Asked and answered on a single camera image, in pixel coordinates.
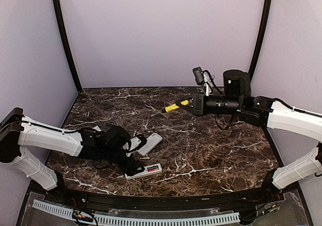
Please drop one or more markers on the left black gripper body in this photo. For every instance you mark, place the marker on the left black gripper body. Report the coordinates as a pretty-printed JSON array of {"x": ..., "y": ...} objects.
[{"x": 124, "y": 166}]

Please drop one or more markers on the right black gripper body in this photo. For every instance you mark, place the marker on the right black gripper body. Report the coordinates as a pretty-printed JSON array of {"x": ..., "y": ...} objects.
[{"x": 200, "y": 104}]

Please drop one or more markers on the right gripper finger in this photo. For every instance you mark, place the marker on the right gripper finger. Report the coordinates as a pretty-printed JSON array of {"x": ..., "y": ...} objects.
[
  {"x": 188, "y": 99},
  {"x": 188, "y": 107}
]

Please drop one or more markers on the yellow handled screwdriver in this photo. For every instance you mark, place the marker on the yellow handled screwdriver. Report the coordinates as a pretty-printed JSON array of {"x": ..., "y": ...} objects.
[{"x": 174, "y": 106}]

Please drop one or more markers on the small white remote control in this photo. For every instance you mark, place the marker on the small white remote control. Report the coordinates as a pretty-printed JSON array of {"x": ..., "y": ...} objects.
[{"x": 145, "y": 173}]

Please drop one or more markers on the large white remote control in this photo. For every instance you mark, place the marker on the large white remote control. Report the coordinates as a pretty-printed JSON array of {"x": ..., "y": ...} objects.
[{"x": 152, "y": 141}]

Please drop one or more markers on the white battery cover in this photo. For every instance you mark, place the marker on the white battery cover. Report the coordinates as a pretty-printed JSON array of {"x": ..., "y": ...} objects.
[{"x": 96, "y": 127}]

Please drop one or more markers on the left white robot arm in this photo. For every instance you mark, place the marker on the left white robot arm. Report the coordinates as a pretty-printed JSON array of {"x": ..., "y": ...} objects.
[{"x": 19, "y": 131}]

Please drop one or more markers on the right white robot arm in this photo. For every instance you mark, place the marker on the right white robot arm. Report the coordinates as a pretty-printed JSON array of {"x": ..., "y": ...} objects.
[{"x": 264, "y": 112}]

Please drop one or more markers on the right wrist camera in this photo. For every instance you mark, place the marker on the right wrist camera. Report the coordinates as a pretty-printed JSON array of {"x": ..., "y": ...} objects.
[{"x": 203, "y": 79}]

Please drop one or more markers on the white slotted cable duct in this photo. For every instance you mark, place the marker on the white slotted cable duct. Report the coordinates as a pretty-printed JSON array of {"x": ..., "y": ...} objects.
[{"x": 105, "y": 219}]

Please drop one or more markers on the black front rail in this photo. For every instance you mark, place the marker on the black front rail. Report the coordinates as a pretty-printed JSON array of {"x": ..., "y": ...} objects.
[{"x": 247, "y": 200}]

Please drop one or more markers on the right black frame post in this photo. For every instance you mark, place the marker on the right black frame post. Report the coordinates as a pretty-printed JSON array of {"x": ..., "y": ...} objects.
[{"x": 260, "y": 38}]

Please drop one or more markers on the black frame post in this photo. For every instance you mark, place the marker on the black frame post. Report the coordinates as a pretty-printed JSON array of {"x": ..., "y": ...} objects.
[
  {"x": 66, "y": 45},
  {"x": 260, "y": 38}
]

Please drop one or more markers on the left black frame post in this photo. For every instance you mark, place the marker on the left black frame post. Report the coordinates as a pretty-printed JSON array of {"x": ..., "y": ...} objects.
[{"x": 66, "y": 45}]

